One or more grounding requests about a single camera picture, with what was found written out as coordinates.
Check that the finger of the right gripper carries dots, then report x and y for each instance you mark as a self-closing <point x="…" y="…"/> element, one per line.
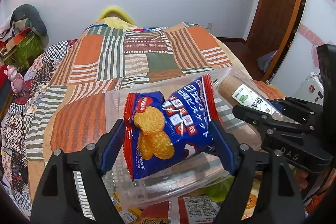
<point x="259" y="118"/>
<point x="295" y="108"/>

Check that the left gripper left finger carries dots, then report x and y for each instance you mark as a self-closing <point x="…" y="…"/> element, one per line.
<point x="71" y="189"/>

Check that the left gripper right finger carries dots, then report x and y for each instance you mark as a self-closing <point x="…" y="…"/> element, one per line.
<point x="278" y="201"/>

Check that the brown roll white label snack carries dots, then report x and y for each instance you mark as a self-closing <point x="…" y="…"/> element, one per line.
<point x="236" y="92"/>

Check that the blue biscuit snack packet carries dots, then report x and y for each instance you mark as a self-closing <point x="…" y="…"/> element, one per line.
<point x="161" y="132"/>

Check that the right hand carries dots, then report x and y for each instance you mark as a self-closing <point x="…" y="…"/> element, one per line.
<point x="300" y="177"/>

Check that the white sticker covered appliance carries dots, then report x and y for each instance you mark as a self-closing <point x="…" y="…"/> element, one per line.
<point x="311" y="89"/>

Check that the yellow snack packet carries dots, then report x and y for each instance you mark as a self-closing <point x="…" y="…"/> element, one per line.
<point x="127" y="215"/>

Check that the red white snack packet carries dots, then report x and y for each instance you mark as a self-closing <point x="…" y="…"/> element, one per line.
<point x="181" y="210"/>

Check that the clear plastic storage box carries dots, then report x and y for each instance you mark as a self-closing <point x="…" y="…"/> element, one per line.
<point x="192" y="173"/>

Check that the patchwork striped bed blanket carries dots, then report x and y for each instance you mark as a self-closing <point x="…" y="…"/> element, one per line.
<point x="62" y="103"/>

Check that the brown wooden door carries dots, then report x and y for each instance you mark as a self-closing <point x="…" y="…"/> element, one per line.
<point x="271" y="29"/>

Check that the pink plush toy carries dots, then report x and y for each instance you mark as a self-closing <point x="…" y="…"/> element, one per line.
<point x="15" y="78"/>

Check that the yellow curved headboard pillow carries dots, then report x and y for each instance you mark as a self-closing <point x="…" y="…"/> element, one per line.
<point x="114" y="10"/>

